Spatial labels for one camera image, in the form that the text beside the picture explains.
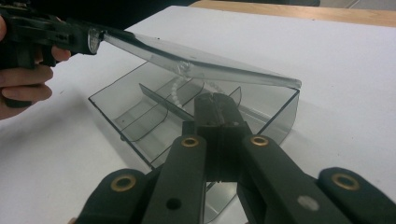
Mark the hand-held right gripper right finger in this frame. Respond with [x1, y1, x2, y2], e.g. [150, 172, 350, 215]
[214, 92, 254, 183]

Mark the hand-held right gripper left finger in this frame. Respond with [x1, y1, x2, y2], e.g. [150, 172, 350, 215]
[181, 91, 224, 183]

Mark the white bead bracelet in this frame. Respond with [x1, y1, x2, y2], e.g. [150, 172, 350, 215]
[170, 60, 226, 110]

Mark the clear plastic compartment box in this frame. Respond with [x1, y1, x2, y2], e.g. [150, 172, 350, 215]
[88, 32, 303, 224]

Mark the black curtain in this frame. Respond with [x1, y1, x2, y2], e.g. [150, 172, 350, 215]
[29, 0, 321, 31]

